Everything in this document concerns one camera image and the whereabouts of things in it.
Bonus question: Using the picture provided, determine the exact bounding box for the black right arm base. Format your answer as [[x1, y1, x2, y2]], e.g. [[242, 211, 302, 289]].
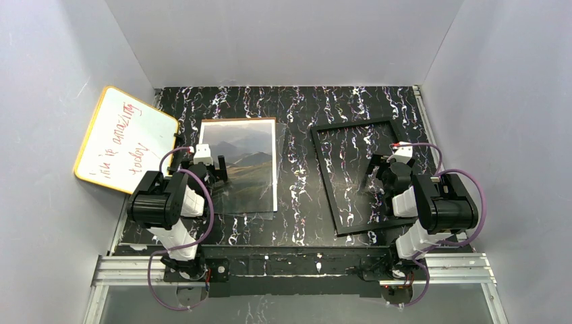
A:
[[358, 255, 419, 296]]

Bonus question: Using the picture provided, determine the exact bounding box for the wooden picture frame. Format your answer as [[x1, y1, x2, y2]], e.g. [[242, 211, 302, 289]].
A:
[[310, 117, 412, 236]]

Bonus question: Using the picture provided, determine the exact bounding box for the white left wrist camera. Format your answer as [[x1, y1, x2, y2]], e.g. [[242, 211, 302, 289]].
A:
[[193, 144, 214, 166]]

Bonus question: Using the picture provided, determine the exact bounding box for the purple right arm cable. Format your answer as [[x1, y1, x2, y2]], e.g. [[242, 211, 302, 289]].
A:
[[386, 142, 488, 309]]

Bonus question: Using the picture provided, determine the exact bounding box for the aluminium front rail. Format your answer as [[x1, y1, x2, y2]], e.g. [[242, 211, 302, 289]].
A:
[[84, 250, 507, 323]]

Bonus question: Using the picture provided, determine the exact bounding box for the mountain landscape photo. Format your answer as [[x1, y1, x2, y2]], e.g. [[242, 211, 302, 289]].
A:
[[198, 117, 279, 214]]

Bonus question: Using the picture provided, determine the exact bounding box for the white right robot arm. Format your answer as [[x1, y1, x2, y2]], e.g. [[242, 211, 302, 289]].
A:
[[366, 155, 479, 261]]

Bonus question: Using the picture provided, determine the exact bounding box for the yellow-rimmed whiteboard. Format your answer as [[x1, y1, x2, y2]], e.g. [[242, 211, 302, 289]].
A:
[[74, 86, 179, 194]]

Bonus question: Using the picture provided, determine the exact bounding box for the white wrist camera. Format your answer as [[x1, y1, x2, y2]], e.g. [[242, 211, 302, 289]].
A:
[[391, 142, 413, 164], [193, 144, 214, 166]]

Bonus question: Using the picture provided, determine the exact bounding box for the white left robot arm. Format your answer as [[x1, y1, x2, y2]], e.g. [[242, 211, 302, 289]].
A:
[[127, 155, 228, 276]]

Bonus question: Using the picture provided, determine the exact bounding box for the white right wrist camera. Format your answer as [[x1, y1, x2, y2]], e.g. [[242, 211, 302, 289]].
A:
[[391, 142, 413, 164]]

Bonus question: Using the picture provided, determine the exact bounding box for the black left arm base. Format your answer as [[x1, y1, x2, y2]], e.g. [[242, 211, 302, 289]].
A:
[[160, 256, 229, 283]]

